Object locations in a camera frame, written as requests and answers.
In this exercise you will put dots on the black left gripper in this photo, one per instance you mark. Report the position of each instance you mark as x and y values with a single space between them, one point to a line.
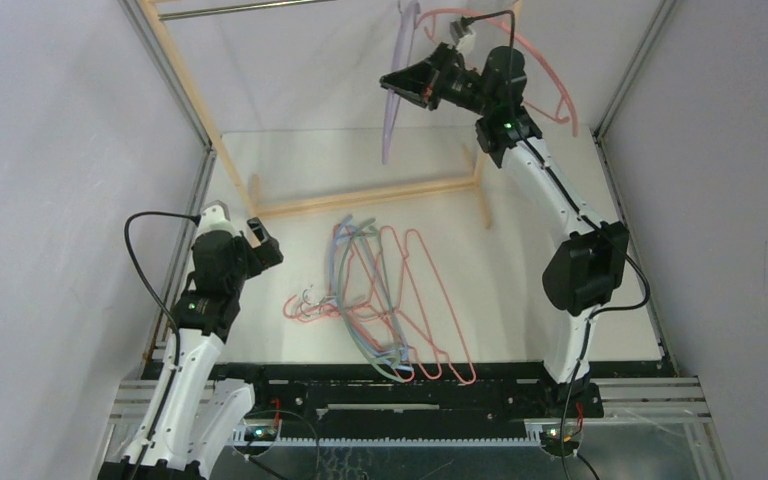
263 256

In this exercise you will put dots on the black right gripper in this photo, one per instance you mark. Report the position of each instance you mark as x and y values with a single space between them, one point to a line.
433 88

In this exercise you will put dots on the purple plastic hanger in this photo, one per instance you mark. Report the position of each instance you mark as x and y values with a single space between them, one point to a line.
393 82

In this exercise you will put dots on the green plastic hanger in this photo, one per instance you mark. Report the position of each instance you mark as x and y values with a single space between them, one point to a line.
359 289

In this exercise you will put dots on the blue plastic hanger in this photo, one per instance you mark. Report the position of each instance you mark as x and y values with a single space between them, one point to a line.
365 237

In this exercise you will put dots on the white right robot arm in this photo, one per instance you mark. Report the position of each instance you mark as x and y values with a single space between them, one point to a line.
590 252

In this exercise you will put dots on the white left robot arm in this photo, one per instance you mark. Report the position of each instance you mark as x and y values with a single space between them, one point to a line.
173 441

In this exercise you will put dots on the pink hanger on rod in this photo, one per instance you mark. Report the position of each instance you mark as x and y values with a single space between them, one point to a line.
565 112

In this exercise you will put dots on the metal hanging rod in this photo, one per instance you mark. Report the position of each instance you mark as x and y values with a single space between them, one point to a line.
232 9

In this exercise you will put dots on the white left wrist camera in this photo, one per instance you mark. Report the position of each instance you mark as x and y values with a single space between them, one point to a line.
215 217

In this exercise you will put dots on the pink wire hanger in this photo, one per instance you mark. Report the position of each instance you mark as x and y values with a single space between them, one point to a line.
441 313
424 353
302 309

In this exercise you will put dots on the wooden hanger rack frame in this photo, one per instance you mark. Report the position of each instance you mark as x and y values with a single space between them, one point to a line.
290 103

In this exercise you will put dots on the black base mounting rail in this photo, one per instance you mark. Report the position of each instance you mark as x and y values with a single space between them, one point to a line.
351 402

